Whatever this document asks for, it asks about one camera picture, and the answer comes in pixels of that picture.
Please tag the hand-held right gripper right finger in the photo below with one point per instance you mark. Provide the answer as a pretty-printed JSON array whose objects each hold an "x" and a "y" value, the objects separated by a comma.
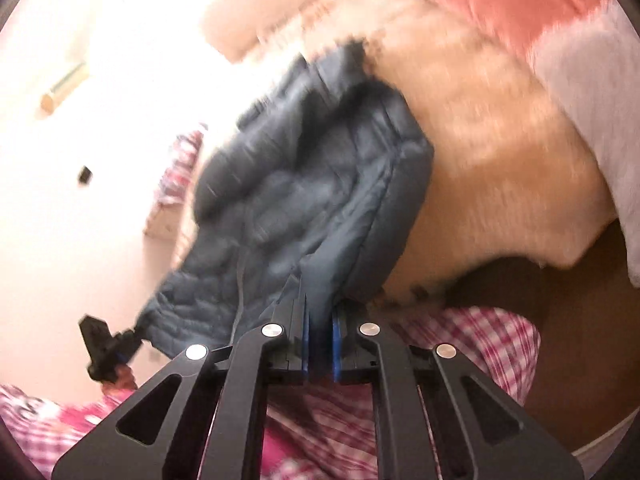
[{"x": 336, "y": 347}]

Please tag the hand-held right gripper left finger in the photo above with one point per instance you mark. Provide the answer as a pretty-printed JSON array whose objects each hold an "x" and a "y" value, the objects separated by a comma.
[{"x": 305, "y": 347}]

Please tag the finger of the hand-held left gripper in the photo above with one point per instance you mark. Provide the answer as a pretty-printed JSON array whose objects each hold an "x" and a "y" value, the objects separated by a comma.
[{"x": 102, "y": 345}]

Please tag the blue-grey quilted puffer jacket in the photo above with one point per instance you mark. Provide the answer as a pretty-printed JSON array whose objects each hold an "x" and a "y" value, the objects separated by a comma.
[{"x": 310, "y": 170}]

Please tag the pink plaid pajamas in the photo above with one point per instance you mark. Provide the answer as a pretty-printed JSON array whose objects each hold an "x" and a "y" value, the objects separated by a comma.
[{"x": 450, "y": 345}]

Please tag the beige box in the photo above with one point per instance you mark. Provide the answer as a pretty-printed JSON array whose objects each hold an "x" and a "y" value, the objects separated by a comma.
[{"x": 162, "y": 222}]

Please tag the pink plaid cloth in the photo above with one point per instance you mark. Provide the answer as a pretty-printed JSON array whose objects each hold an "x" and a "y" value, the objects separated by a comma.
[{"x": 181, "y": 170}]

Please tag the beige fluffy blanket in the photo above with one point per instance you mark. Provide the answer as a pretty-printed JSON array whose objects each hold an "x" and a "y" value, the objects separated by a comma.
[{"x": 500, "y": 160}]

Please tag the light wooden bar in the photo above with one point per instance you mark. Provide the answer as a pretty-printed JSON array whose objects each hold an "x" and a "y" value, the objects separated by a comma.
[{"x": 62, "y": 87}]

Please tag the coral and grey blanket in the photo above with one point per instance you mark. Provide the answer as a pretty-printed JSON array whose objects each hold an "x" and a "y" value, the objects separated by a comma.
[{"x": 500, "y": 5}]

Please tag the small black wall object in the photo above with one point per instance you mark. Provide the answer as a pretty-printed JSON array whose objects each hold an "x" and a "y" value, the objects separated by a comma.
[{"x": 85, "y": 174}]

